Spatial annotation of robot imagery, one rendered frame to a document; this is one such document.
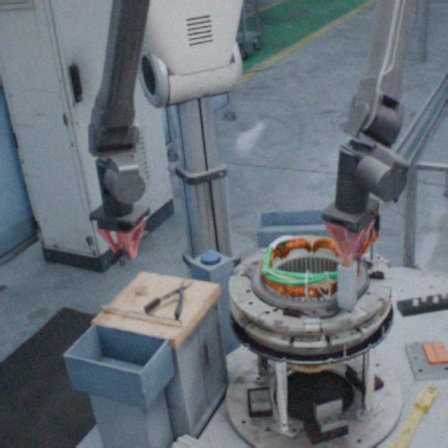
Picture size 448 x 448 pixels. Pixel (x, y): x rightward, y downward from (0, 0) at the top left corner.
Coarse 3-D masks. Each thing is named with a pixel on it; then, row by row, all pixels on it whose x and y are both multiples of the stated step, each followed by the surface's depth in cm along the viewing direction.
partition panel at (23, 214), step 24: (0, 96) 341; (216, 96) 558; (0, 120) 343; (0, 144) 346; (0, 168) 348; (0, 192) 351; (24, 192) 367; (0, 216) 353; (24, 216) 370; (0, 240) 355; (24, 240) 372
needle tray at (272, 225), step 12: (264, 216) 165; (276, 216) 165; (288, 216) 164; (300, 216) 164; (312, 216) 164; (264, 228) 165; (276, 228) 165; (288, 228) 164; (300, 228) 164; (312, 228) 163; (324, 228) 162; (264, 240) 156
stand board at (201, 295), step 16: (144, 272) 143; (128, 288) 138; (160, 288) 137; (176, 288) 136; (192, 288) 136; (208, 288) 135; (112, 304) 133; (128, 304) 132; (144, 304) 132; (176, 304) 131; (192, 304) 130; (208, 304) 132; (96, 320) 128; (112, 320) 128; (128, 320) 127; (144, 320) 127; (192, 320) 126; (160, 336) 122; (176, 336) 121
